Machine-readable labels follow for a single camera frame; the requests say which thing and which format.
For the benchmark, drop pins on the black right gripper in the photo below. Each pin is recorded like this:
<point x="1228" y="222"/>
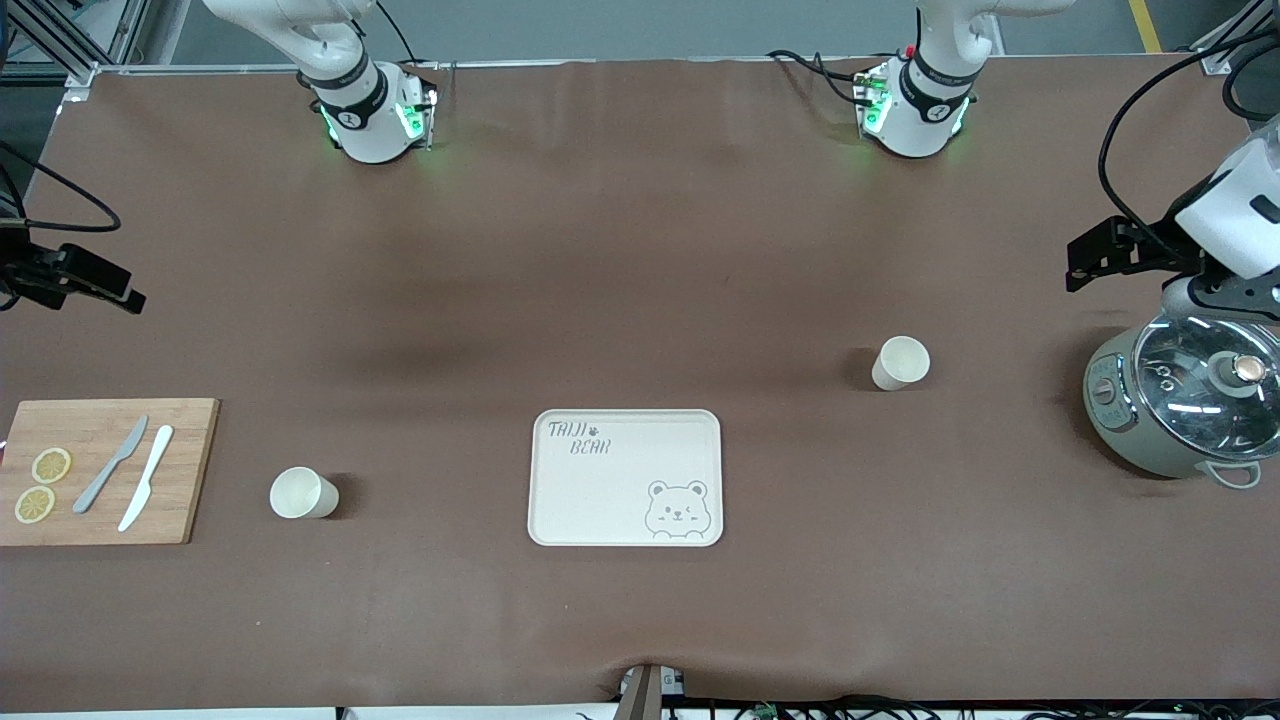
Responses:
<point x="22" y="272"/>

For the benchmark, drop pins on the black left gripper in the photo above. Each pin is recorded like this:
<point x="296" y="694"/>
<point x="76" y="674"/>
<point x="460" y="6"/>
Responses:
<point x="1150" y="250"/>

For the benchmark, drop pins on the white IKEA cup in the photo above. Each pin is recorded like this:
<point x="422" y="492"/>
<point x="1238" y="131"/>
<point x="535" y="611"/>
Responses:
<point x="300" y="493"/>
<point x="900" y="362"/>

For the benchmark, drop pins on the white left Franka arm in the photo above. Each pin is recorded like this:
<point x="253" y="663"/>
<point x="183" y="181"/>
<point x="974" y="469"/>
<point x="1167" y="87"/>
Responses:
<point x="920" y="100"/>

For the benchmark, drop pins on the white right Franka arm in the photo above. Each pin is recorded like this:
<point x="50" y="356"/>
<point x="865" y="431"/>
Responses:
<point x="370" y="110"/>

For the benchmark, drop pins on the grey-green electric cooking pot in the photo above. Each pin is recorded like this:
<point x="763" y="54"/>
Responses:
<point x="1120" y="420"/>

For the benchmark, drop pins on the glass pot lid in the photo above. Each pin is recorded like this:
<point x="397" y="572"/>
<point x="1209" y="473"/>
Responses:
<point x="1190" y="390"/>

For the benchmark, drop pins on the grey plastic knife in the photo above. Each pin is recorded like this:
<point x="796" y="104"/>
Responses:
<point x="112" y="466"/>

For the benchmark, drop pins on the yellow lemon slice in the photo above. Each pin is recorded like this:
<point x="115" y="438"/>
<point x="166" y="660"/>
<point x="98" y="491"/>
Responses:
<point x="52" y="465"/>
<point x="35" y="505"/>

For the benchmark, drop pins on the white plastic knife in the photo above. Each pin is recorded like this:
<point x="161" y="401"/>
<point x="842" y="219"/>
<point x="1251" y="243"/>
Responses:
<point x="148" y="475"/>

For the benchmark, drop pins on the bamboo cutting board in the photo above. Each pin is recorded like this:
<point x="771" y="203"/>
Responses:
<point x="190" y="470"/>

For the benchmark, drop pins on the cream bear print tray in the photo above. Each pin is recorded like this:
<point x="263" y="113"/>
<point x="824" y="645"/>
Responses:
<point x="620" y="480"/>

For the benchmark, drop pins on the aluminium frame post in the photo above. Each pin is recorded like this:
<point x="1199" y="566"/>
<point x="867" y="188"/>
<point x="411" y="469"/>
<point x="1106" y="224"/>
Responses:
<point x="1225" y="45"/>
<point x="60" y="40"/>

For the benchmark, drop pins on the brown camera stand post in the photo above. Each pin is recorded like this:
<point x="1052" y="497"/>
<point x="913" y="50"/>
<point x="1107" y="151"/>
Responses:
<point x="640" y="695"/>

